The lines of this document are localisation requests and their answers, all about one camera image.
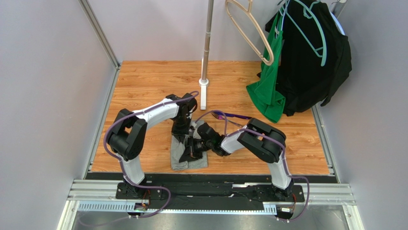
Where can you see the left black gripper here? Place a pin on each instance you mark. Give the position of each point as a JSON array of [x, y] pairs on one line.
[[179, 134]]

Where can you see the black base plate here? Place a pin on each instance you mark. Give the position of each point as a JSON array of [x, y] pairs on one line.
[[213, 192]]

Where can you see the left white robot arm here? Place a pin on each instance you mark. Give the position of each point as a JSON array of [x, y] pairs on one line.
[[124, 139]]

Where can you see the grey cloth napkin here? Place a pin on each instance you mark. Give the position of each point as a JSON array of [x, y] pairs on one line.
[[180, 153]]

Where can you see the black shirt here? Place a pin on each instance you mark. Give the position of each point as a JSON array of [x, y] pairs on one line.
[[301, 79]]

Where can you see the green shirt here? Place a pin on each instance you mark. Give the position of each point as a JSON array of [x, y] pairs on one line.
[[263, 93]]

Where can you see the metal stand pole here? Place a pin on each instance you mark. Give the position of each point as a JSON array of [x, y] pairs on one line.
[[208, 35]]

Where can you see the beige clothes hanger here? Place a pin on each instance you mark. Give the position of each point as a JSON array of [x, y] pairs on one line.
[[243, 19]]

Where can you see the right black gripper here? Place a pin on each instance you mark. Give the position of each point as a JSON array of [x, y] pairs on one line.
[[192, 149]]

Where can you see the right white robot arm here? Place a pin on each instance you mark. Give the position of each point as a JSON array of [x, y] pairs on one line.
[[262, 140]]

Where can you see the purple knife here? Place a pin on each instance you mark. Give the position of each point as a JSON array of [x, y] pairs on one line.
[[233, 115]]

